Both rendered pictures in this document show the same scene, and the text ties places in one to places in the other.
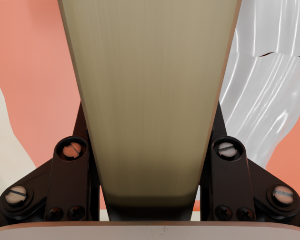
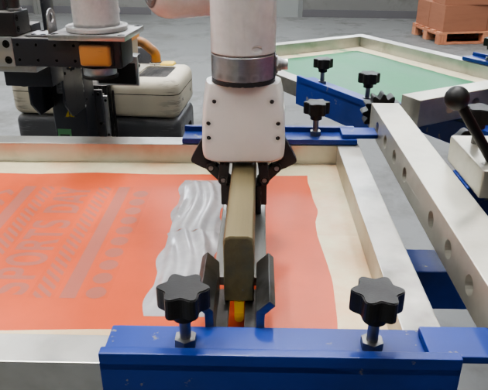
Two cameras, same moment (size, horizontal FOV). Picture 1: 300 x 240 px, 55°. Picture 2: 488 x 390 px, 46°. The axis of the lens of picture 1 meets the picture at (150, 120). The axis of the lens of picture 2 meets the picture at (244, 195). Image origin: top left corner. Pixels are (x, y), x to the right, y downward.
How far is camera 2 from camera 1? 62 cm
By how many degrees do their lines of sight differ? 18
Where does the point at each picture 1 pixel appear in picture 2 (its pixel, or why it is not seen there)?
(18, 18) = (297, 241)
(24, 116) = (308, 216)
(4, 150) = (326, 203)
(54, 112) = (293, 217)
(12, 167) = (325, 196)
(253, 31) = (202, 234)
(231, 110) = (206, 214)
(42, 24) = (288, 241)
